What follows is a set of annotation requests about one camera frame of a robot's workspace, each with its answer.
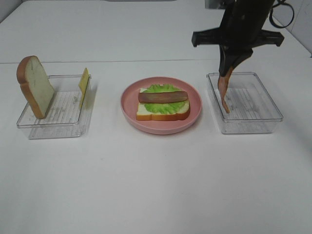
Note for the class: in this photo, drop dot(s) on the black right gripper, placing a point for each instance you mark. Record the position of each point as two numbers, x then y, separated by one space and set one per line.
240 27

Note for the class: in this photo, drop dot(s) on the long bacon strip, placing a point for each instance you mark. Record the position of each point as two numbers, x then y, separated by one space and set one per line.
164 97

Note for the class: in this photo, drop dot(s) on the green lettuce leaf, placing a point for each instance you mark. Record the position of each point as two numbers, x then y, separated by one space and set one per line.
162 108

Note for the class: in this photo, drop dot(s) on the bread slice from box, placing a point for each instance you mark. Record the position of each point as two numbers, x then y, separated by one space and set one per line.
174 117

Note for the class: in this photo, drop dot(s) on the yellow cheese slice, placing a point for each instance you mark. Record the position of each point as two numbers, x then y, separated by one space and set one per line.
83 85

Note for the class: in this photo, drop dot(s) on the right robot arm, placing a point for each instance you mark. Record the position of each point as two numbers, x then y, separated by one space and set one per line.
239 32

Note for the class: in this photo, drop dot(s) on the clear plastic box right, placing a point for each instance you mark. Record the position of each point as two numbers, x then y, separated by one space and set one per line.
252 110

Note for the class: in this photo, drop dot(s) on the clear plastic box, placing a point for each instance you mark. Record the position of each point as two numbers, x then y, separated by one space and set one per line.
69 113
252 110

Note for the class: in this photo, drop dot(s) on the pink round plate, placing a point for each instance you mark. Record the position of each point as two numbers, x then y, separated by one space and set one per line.
129 104

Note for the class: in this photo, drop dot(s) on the clear plastic box left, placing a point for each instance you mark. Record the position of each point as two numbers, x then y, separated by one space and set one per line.
69 113

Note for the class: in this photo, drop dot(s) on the bread slice in left box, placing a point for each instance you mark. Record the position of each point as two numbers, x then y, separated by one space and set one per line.
35 85

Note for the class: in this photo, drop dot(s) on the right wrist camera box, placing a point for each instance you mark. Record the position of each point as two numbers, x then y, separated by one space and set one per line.
215 4

